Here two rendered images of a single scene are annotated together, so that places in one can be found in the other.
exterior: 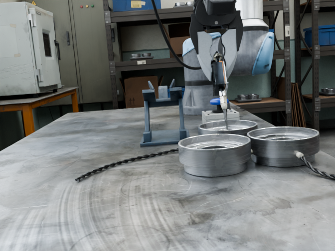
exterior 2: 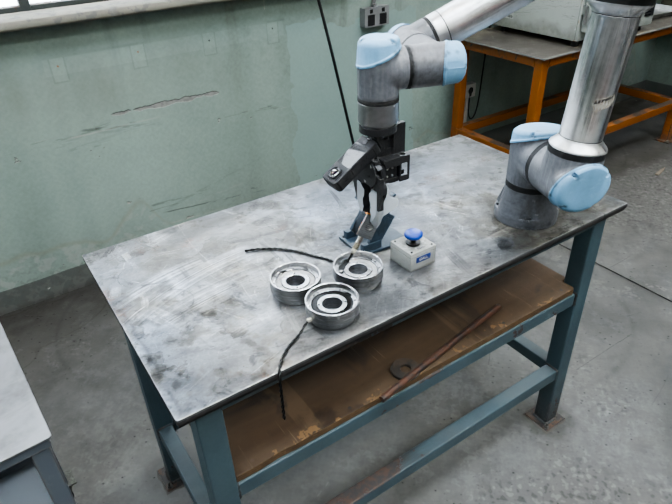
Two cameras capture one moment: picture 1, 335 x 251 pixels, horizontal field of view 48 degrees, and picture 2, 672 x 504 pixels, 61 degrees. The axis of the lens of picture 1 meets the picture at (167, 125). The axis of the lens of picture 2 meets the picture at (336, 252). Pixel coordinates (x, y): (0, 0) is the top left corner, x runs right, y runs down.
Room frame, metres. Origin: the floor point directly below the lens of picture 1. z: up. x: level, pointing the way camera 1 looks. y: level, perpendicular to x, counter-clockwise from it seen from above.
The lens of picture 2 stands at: (0.11, -0.92, 1.51)
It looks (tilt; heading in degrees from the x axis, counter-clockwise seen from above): 33 degrees down; 58
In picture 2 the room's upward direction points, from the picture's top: 2 degrees counter-clockwise
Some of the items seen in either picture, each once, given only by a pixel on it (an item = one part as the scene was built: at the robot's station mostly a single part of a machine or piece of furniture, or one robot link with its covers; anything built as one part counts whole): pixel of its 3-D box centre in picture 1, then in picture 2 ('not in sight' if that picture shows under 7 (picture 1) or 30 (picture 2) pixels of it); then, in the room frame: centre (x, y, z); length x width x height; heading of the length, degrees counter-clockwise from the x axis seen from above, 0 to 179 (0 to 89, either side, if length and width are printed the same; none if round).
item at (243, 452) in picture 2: not in sight; (367, 351); (0.81, 0.06, 0.40); 1.17 x 0.59 x 0.80; 1
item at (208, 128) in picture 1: (228, 135); (358, 272); (0.67, -0.11, 0.82); 0.10 x 0.10 x 0.04
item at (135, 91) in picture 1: (142, 92); not in sight; (4.25, 0.25, 0.64); 0.49 x 0.40 x 0.37; 96
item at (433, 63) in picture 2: not in sight; (429, 62); (0.82, -0.12, 1.23); 0.11 x 0.11 x 0.08; 70
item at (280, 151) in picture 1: (282, 146); (332, 306); (0.56, -0.17, 0.82); 0.10 x 0.10 x 0.04
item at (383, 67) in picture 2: not in sight; (380, 69); (0.73, -0.10, 1.23); 0.09 x 0.08 x 0.11; 160
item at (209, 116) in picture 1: (220, 120); (414, 250); (0.82, -0.11, 0.82); 0.08 x 0.07 x 0.05; 1
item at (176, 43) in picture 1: (185, 39); not in sight; (4.27, -0.27, 1.19); 0.52 x 0.42 x 0.38; 91
